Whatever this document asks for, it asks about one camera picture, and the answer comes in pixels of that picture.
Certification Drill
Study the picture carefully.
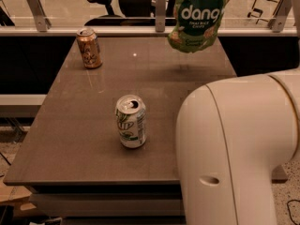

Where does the cardboard piece on floor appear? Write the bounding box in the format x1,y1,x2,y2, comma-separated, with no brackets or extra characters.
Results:
0,180,38,218

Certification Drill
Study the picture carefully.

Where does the yellow black rolling cart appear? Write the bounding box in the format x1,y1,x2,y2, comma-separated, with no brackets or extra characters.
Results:
247,0,282,24

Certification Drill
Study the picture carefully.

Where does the right metal rail bracket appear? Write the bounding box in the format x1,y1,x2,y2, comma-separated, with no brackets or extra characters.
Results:
268,0,292,33

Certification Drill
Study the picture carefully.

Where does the metal rail bracket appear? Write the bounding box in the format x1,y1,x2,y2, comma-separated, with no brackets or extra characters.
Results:
156,0,166,32
26,0,52,32
268,0,292,33

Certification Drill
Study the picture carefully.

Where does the black floor cable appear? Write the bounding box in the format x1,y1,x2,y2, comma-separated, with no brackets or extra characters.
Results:
286,198,300,225

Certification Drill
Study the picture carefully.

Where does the left metal rail bracket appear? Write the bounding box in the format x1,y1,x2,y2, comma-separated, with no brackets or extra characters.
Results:
26,0,52,32

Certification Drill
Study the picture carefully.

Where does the orange La Croix can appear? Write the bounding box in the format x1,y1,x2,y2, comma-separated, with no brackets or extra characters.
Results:
77,27,102,68

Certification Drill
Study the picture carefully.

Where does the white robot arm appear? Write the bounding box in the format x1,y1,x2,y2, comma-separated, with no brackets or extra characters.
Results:
175,29,300,225

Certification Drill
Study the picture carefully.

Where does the black office chair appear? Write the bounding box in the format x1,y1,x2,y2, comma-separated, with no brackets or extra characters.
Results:
85,0,176,26

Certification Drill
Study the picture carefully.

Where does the white green 7up can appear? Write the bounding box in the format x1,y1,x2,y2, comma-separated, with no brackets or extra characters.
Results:
115,95,147,148

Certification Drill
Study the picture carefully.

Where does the green dang rice chip bag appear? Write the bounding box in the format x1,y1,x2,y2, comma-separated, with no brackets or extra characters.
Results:
168,0,230,53

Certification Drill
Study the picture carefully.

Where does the middle metal rail bracket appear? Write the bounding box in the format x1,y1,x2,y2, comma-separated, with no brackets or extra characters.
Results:
156,0,166,32

